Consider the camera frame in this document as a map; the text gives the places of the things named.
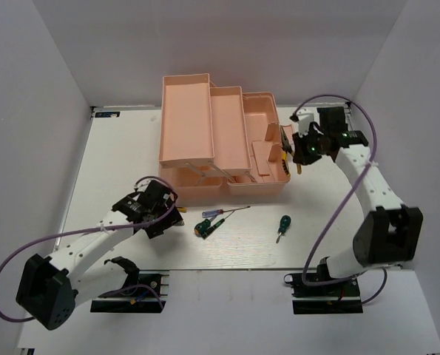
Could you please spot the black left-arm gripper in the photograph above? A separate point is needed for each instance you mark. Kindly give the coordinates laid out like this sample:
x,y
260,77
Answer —
x,y
156,229

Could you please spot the green stubby screwdriver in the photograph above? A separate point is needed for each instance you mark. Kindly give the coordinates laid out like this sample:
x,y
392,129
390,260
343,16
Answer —
x,y
284,225

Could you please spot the green black tester screwdriver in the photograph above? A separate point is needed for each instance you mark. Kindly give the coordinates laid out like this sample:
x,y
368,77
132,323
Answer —
x,y
207,227

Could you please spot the yellow black long-nose pliers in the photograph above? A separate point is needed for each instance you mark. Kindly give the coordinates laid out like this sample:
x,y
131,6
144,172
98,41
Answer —
x,y
286,155

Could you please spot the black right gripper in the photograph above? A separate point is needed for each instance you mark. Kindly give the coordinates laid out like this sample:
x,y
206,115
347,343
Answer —
x,y
300,156

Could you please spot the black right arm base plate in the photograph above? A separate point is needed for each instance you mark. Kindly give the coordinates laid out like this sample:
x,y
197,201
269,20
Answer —
x,y
343,298

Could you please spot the blue table label left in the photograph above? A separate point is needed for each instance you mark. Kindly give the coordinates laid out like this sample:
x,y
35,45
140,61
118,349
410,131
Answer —
x,y
109,114

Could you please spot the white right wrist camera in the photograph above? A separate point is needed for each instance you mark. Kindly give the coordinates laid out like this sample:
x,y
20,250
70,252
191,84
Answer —
x,y
304,118

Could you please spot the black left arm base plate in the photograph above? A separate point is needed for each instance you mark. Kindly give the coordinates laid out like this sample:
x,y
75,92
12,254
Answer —
x,y
150,298

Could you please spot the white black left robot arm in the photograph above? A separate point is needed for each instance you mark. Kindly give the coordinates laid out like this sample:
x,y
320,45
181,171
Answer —
x,y
52,287

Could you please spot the blue table label right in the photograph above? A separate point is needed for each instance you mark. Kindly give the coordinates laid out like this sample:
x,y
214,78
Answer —
x,y
330,110

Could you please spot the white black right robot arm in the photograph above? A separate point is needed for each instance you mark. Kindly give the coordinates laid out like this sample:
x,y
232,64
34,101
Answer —
x,y
390,230

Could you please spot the blue table label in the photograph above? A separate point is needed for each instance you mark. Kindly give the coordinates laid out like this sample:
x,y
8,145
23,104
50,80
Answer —
x,y
109,114
330,110

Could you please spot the pink plastic toolbox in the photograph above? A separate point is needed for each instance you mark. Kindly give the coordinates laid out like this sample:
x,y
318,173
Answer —
x,y
220,140

